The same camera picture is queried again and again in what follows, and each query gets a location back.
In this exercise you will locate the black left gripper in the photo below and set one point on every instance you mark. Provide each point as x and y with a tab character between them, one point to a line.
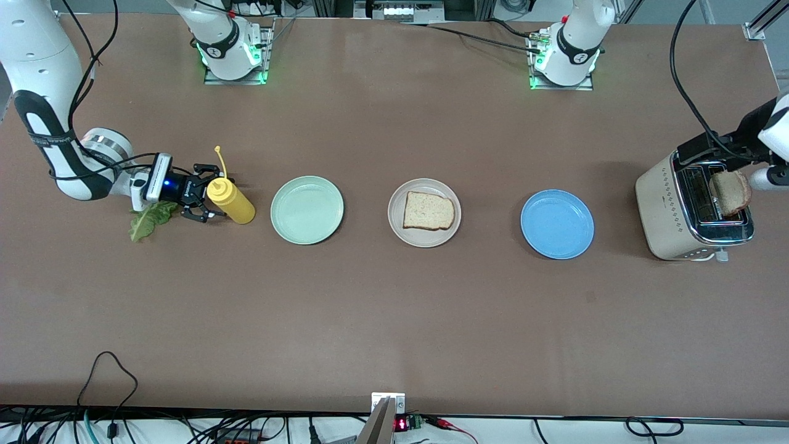
744	132

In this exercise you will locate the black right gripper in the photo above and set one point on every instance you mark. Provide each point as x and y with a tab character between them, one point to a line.
179	188

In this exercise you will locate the yellow mustard squeeze bottle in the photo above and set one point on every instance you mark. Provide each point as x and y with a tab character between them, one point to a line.
237	206

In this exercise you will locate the brown bread slice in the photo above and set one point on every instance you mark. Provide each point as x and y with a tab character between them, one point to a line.
428	211
732	192

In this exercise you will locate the green lettuce leaf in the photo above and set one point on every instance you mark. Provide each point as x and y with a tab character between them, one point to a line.
145	225

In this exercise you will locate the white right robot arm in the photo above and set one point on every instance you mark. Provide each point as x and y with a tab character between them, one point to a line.
37	61

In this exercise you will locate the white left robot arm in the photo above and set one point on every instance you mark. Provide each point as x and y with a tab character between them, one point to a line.
585	24

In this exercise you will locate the mint green plate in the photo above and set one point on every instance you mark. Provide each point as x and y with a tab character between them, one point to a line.
307	209

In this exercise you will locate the blue plate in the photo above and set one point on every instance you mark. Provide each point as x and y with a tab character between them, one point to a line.
557	224

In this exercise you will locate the beige plate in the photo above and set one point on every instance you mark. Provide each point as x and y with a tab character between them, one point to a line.
425	240

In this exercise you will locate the beige chrome toaster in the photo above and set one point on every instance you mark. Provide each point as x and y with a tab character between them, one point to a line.
662	216

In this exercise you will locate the power unit white lights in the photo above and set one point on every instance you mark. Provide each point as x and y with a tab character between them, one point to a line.
400	11

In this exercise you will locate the circuit board red display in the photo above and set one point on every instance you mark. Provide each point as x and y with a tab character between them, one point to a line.
402	424

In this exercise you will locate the red clip leads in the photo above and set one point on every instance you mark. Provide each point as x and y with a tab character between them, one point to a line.
441	422

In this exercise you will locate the aluminium frame corner bracket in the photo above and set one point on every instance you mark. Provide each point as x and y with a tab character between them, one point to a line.
755	31

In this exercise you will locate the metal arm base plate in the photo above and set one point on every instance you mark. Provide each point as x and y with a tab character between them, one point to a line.
564	88
269	49

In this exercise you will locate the small metal bracket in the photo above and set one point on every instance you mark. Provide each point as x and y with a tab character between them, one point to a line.
399	402

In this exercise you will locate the grey camera mount beam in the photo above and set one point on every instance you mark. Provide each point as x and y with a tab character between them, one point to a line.
377	428

